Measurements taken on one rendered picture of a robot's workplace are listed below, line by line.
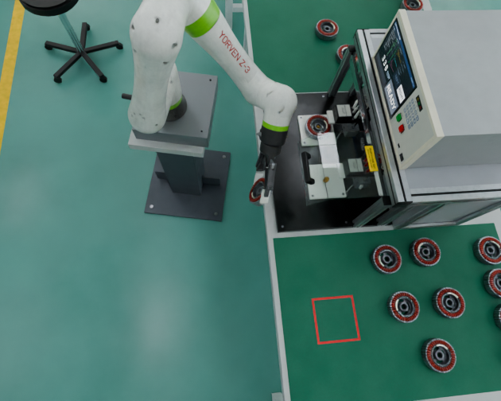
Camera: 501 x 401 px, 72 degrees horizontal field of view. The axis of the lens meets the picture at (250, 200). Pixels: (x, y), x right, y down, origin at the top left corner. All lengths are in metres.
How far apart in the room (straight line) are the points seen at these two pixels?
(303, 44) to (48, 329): 2.02
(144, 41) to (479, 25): 0.98
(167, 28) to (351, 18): 1.33
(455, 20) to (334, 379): 1.22
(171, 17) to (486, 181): 1.04
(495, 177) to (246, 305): 1.38
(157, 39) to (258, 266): 1.51
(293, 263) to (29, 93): 2.20
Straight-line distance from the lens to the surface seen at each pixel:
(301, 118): 1.56
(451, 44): 1.24
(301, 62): 1.80
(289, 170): 1.45
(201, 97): 1.53
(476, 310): 1.63
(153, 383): 2.12
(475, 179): 1.30
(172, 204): 2.19
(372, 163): 1.21
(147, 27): 0.89
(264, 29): 1.91
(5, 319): 2.39
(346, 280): 1.40
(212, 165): 2.27
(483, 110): 1.15
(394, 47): 1.25
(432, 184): 1.21
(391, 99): 1.23
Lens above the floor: 2.06
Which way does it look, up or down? 70 degrees down
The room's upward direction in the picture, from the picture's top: 11 degrees clockwise
